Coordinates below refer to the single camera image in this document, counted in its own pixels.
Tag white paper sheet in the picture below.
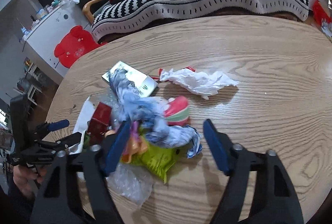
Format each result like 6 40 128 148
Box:
69 97 95 154

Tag orange pink plastic wrapper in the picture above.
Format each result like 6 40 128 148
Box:
105 121 149 165

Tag dark red small box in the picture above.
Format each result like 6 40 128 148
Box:
87 102 112 146

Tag blue white wrapper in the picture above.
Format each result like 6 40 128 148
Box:
108 68 202 158

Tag green snack bag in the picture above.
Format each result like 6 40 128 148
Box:
130 135 183 184

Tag clear bubble wrap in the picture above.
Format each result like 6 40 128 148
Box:
106 163 153 207

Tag silver pill blister pack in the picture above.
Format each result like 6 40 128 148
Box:
102 61 157 97

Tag white tissue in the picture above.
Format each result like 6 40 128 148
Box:
159 68 239 100

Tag red plastic wrapper strip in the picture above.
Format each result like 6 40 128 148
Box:
149 66 196 81

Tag person's left hand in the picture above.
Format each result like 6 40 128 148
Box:
13 165 47 199

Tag pink watermelon plush toy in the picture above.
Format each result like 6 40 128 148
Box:
160 96 190 126

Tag red bear-shaped plastic stool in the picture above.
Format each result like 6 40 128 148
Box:
54 25 100 69

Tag white cabinet with clutter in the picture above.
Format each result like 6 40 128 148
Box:
24 0 91 84

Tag wooden sofa armrest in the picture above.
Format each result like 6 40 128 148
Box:
82 0 109 24

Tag red bag on floor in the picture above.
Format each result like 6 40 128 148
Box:
312 0 331 26

